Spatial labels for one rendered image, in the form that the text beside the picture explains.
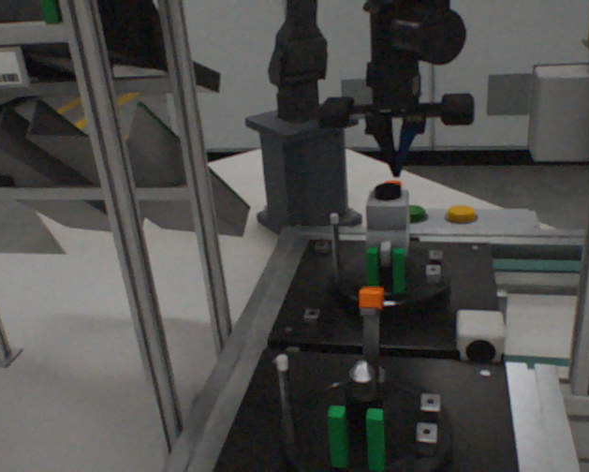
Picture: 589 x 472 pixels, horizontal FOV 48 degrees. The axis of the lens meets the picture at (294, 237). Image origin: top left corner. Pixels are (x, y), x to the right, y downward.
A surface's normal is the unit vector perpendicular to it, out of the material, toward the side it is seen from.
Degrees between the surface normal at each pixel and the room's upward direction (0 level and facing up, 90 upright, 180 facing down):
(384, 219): 90
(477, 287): 0
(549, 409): 0
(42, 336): 0
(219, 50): 90
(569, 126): 90
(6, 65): 90
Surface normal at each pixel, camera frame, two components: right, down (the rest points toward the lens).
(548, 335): -0.08, -0.90
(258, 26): -0.22, 0.44
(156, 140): 0.93, 0.09
